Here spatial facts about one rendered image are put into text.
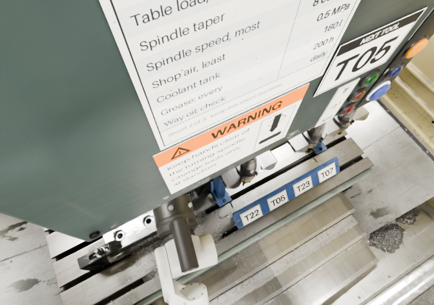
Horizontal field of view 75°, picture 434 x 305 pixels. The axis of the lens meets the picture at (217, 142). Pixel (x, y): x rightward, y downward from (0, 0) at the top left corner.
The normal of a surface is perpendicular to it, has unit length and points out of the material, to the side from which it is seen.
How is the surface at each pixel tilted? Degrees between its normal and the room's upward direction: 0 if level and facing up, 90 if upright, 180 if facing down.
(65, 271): 0
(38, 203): 90
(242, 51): 90
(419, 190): 24
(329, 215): 8
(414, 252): 17
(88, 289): 0
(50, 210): 90
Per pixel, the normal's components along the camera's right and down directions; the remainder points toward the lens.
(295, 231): 0.11, -0.50
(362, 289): -0.14, -0.66
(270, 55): 0.47, 0.79
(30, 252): 0.36, -0.59
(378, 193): -0.36, -0.24
